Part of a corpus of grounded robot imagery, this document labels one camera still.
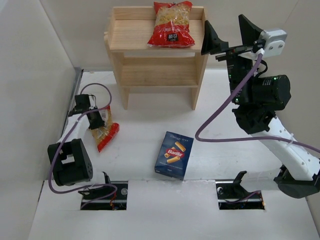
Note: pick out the wooden two-tier shelf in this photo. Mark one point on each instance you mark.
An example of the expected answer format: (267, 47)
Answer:
(135, 64)

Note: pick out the blue Barilla pasta box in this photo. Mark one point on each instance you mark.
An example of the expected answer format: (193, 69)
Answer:
(174, 155)

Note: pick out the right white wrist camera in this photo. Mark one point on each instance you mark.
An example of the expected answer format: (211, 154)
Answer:
(274, 42)

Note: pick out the red pasta bag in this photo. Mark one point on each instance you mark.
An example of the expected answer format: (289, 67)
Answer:
(105, 134)
(172, 25)

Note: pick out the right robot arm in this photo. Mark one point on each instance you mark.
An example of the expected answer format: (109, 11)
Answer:
(258, 99)

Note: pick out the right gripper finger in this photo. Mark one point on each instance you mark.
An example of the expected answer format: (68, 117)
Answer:
(212, 44)
(249, 31)

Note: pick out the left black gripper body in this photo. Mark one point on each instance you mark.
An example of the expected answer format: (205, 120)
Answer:
(92, 117)

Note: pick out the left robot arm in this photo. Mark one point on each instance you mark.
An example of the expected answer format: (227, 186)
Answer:
(70, 166)

